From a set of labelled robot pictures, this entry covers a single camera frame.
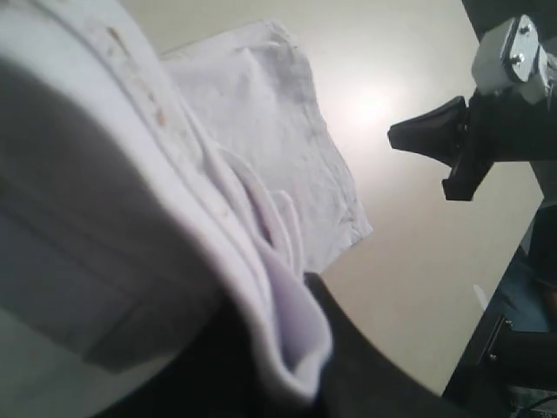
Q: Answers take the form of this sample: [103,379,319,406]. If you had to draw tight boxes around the white t-shirt red lettering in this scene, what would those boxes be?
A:
[1,1,371,409]

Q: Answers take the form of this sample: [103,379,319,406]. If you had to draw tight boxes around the black table frame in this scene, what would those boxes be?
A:
[442,201,556,417]

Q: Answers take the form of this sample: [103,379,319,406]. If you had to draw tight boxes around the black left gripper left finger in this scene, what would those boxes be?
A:
[97,300,322,418]

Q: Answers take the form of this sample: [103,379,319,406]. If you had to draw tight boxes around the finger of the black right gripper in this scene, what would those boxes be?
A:
[388,98,468,164]
[441,145,492,200]

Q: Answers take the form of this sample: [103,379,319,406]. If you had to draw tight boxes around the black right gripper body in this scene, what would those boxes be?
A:
[463,85,556,163]

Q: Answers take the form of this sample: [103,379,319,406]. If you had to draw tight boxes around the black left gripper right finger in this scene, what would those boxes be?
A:
[304,273,469,418]

